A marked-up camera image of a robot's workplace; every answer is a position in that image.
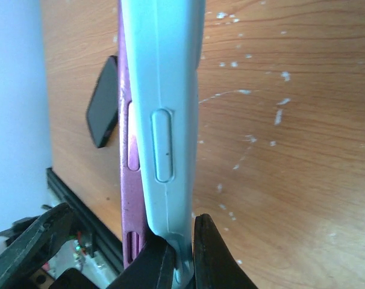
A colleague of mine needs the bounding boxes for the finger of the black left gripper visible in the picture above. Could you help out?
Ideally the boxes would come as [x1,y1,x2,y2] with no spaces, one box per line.
[0,203,73,288]

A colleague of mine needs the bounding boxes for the pink phone black screen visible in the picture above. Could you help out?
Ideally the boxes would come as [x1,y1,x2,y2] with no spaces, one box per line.
[117,1,148,268]

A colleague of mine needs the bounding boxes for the light blue phone case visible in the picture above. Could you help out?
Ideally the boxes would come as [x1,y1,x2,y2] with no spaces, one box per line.
[122,1,205,288]

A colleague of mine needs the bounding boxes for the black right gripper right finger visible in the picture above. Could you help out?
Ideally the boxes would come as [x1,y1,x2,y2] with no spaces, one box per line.
[193,214,257,288]

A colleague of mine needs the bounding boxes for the black left table rail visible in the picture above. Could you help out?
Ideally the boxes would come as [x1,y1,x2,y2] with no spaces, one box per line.
[46,168,123,272]

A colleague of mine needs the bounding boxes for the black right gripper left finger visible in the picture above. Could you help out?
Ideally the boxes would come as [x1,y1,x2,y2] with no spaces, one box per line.
[108,234,176,289]

